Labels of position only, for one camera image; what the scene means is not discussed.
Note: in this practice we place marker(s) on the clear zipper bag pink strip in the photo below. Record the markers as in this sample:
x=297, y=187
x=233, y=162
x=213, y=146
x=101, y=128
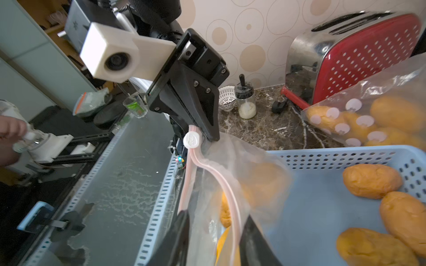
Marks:
x=213, y=168
x=406, y=80

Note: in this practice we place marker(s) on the red and chrome toaster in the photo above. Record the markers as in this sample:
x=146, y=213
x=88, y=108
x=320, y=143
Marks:
x=339, y=53

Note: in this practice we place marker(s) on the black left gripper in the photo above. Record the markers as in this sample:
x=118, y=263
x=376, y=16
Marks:
x=186, y=87

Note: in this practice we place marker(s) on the white perforated round object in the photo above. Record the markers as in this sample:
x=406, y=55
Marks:
x=227, y=98

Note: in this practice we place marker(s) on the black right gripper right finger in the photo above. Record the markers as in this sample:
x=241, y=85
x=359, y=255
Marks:
x=254, y=249

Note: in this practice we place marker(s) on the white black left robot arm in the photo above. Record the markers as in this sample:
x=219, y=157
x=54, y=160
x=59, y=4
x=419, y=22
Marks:
x=155, y=19

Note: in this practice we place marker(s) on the glass jar black lid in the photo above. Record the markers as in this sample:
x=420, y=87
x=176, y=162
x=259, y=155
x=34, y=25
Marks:
x=245, y=98

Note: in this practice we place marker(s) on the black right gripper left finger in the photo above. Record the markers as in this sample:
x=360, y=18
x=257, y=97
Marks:
x=174, y=247

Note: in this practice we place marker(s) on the person's hand at edge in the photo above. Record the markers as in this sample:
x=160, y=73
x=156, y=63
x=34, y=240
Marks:
x=12, y=130

